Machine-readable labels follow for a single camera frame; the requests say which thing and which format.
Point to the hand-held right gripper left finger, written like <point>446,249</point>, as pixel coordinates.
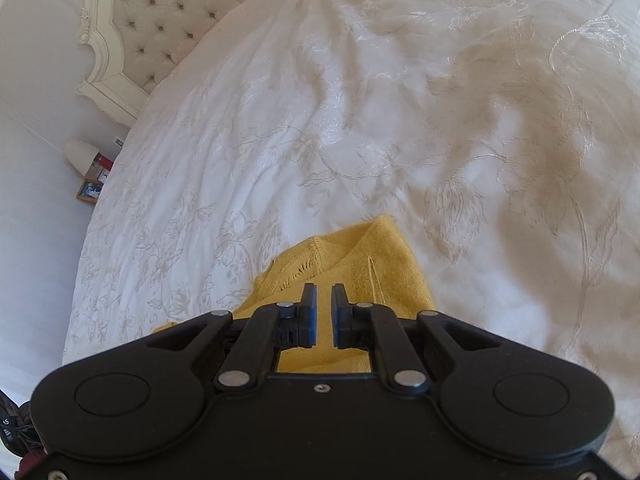
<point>311,321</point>

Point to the red and white box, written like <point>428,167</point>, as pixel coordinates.
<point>103,166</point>

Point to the cream tufted headboard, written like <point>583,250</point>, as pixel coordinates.
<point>150,25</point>

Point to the small framed picture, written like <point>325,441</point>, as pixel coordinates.
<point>90,191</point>

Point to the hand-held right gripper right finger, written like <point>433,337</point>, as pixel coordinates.
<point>342,321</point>

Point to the black shoe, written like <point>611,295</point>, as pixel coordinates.
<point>15,422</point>

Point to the white embroidered bedspread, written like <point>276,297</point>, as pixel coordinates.
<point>350,125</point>

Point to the yellow knitted sweater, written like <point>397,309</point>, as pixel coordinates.
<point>320,275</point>

